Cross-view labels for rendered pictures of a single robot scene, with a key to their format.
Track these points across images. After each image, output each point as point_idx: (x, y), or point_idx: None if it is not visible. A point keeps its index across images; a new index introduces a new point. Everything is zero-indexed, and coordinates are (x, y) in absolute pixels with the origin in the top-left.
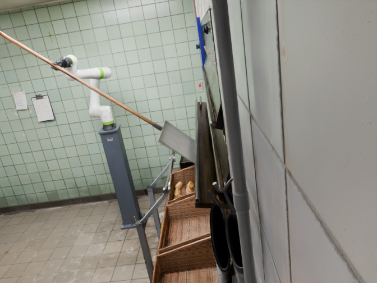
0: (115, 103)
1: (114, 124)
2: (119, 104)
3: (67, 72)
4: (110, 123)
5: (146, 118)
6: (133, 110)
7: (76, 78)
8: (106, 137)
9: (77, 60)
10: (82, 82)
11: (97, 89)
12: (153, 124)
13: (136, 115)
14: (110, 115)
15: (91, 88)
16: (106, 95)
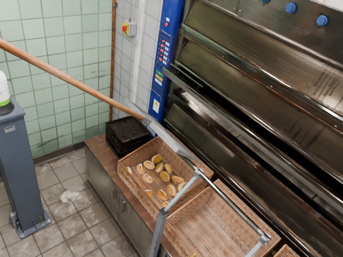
0: (96, 96)
1: (11, 101)
2: (103, 97)
3: (5, 43)
4: (7, 102)
5: (135, 112)
6: (119, 103)
7: (26, 56)
8: (3, 127)
9: None
10: (40, 66)
11: (68, 76)
12: (142, 119)
13: (123, 110)
14: (7, 88)
15: (57, 75)
16: (83, 85)
